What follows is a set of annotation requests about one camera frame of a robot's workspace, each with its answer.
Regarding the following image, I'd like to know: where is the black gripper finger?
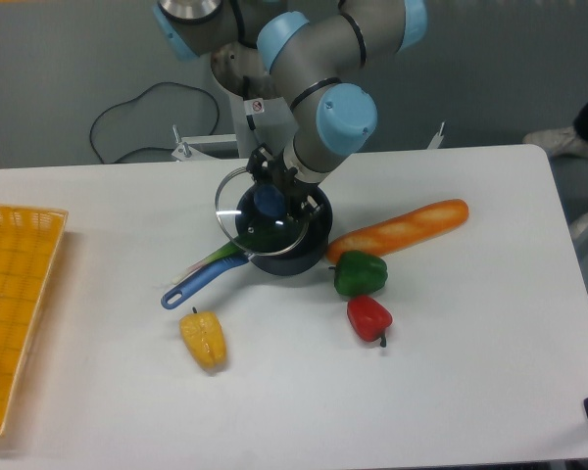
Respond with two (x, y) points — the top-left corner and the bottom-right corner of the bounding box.
(286, 194), (323, 220)
(246, 143), (274, 184)

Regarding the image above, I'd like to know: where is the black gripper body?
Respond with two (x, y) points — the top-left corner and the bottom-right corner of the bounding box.
(269, 146), (326, 204)

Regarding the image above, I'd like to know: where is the glass pot lid blue knob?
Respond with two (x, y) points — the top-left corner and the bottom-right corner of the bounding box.
(214, 165), (318, 257)

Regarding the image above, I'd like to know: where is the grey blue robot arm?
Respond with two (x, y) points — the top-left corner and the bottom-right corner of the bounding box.
(153, 1), (427, 211)

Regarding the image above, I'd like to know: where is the dark blue saucepan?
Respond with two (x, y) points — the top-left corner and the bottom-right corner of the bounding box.
(161, 187), (333, 309)

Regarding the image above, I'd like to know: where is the orange baguette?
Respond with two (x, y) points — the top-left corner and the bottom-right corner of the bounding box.
(325, 199), (469, 262)

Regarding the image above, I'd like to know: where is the green bell pepper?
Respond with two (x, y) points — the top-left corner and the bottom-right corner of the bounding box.
(333, 251), (388, 298)

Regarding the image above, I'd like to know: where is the green onion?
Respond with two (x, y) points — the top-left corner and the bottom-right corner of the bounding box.
(170, 229), (280, 285)

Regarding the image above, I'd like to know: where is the red bell pepper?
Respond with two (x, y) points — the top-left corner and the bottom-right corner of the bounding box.
(347, 296), (393, 348)

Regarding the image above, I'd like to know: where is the yellow bell pepper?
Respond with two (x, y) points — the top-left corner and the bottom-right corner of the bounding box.
(178, 307), (227, 373)

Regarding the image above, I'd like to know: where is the yellow woven basket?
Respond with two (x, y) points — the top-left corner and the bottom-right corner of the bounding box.
(0, 204), (69, 436)

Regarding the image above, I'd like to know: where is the white shoe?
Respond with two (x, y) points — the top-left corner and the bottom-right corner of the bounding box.
(522, 126), (588, 159)

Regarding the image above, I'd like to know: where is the white metal base frame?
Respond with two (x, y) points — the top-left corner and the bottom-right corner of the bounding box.
(170, 121), (448, 162)

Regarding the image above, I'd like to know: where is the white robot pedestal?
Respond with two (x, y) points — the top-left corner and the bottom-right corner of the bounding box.
(210, 41), (300, 159)

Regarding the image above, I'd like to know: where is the black cable on floor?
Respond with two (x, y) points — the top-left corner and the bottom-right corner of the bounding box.
(88, 80), (221, 165)

